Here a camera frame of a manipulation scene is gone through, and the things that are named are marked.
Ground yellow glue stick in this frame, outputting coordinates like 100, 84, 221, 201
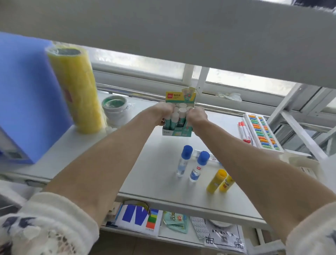
219, 174, 236, 193
206, 169, 228, 194

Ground yellow tape roll stack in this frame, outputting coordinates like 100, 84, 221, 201
44, 44, 106, 135

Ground blue-capped white glue bottle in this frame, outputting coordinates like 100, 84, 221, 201
176, 145, 194, 178
189, 151, 210, 183

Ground round white disc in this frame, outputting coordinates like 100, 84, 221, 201
209, 220, 233, 228

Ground white shelf board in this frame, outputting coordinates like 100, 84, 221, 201
0, 0, 336, 90
101, 204, 260, 254

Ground white floral right sleeve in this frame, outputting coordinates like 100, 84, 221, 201
286, 201, 336, 255

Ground white metal shelf rack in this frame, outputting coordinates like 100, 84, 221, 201
266, 83, 336, 161

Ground white floral sleeve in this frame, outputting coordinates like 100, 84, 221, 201
286, 201, 336, 255
0, 192, 100, 255

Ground black-framed shelf label holder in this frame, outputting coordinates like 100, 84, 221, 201
122, 200, 152, 216

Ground small white packet box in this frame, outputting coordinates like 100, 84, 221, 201
298, 166, 316, 177

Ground white box of colourful pins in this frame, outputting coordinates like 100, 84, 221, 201
243, 112, 285, 154

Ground chrome metal rail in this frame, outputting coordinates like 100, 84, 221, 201
96, 83, 268, 116

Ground white upper shelf board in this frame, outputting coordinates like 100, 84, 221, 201
0, 0, 336, 90

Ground white open cardboard box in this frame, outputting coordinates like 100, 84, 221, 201
279, 150, 336, 195

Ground green printed packet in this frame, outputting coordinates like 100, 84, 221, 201
162, 211, 187, 226
168, 214, 189, 234

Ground white lower shelf board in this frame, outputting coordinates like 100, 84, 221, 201
101, 204, 260, 254

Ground green glue stick display box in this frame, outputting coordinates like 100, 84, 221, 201
162, 88, 197, 138

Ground red white marker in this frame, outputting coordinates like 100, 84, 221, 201
241, 121, 252, 143
238, 122, 248, 144

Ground white paper ream blue print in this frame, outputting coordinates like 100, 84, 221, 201
115, 204, 163, 236

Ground clear bag with printed paper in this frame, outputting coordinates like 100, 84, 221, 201
204, 219, 247, 254

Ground person's left forearm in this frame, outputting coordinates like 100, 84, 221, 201
43, 108, 161, 226

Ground white floral left sleeve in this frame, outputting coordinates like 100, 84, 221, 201
0, 192, 100, 255

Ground crumpled white tissue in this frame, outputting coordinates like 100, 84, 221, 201
218, 92, 242, 102

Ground person's right hand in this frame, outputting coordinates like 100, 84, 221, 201
185, 106, 210, 132

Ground person's left hand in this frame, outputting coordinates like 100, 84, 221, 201
151, 101, 176, 126

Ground blue plastic file box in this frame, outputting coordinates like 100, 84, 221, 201
0, 31, 74, 165

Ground white dotted packet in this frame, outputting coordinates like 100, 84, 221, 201
189, 216, 210, 240

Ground frosted glass window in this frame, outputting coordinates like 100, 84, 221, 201
86, 47, 336, 124

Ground white tape roll stack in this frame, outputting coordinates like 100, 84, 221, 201
102, 95, 129, 126

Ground person's right forearm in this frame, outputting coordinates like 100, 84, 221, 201
193, 119, 336, 242

